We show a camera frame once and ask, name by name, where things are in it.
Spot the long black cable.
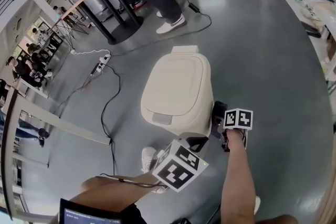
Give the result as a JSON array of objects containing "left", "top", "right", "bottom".
[{"left": 110, "top": 12, "right": 212, "bottom": 57}]

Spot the person's right leg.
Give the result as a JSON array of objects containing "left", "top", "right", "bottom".
[{"left": 262, "top": 214, "right": 300, "bottom": 224}]

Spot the person's left forearm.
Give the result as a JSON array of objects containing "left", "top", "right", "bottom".
[{"left": 70, "top": 173, "right": 169, "bottom": 215}]

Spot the white power strip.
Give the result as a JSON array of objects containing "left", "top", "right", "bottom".
[{"left": 96, "top": 54, "right": 111, "bottom": 73}]

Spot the white desk brown top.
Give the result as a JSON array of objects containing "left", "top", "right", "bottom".
[{"left": 0, "top": 83, "right": 112, "bottom": 221}]

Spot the round wooden table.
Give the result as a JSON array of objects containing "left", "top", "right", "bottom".
[{"left": 60, "top": 0, "right": 144, "bottom": 45}]

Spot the dark purple cloth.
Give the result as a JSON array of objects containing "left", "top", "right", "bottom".
[{"left": 209, "top": 101, "right": 229, "bottom": 138}]

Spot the gripper wire bundle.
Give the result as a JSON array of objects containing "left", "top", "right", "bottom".
[{"left": 99, "top": 173, "right": 169, "bottom": 188}]

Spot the white shelving unit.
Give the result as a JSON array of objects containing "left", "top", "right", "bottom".
[{"left": 253, "top": 0, "right": 336, "bottom": 87}]

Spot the person's right forearm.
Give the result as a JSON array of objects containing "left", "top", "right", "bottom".
[{"left": 220, "top": 130, "right": 257, "bottom": 224}]

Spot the black tablet screen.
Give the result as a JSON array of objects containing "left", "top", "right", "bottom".
[{"left": 59, "top": 198, "right": 121, "bottom": 224}]

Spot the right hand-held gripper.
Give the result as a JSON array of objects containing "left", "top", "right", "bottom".
[{"left": 222, "top": 108, "right": 254, "bottom": 151}]

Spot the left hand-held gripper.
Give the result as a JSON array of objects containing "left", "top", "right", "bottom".
[{"left": 152, "top": 132, "right": 209, "bottom": 193}]

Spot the black folding table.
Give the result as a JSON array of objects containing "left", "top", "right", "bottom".
[{"left": 51, "top": 12, "right": 90, "bottom": 48}]

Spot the beige plastic trash bin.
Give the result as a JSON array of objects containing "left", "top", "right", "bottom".
[{"left": 140, "top": 45, "right": 213, "bottom": 138}]

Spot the looped black cable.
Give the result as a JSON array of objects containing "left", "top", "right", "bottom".
[{"left": 52, "top": 65, "right": 122, "bottom": 176}]

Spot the white cable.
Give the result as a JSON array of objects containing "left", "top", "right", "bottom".
[{"left": 70, "top": 49, "right": 110, "bottom": 57}]

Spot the person's left white sneaker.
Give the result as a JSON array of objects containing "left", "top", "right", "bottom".
[{"left": 141, "top": 146, "right": 169, "bottom": 194}]

